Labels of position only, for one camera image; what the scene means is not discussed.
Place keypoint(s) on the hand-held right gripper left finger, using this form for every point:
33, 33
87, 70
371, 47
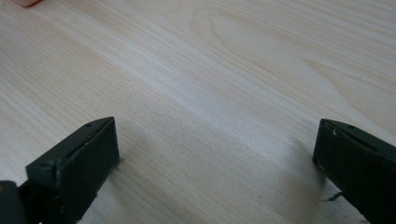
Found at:
77, 168

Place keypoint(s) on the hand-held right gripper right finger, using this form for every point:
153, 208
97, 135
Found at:
358, 161

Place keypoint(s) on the pink object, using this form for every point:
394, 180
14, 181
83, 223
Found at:
27, 2

